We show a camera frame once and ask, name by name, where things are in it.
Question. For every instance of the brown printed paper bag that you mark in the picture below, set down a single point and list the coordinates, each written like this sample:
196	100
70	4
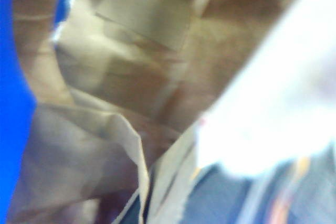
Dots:
144	77

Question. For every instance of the long white printed receipt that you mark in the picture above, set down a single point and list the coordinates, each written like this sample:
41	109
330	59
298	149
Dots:
275	90

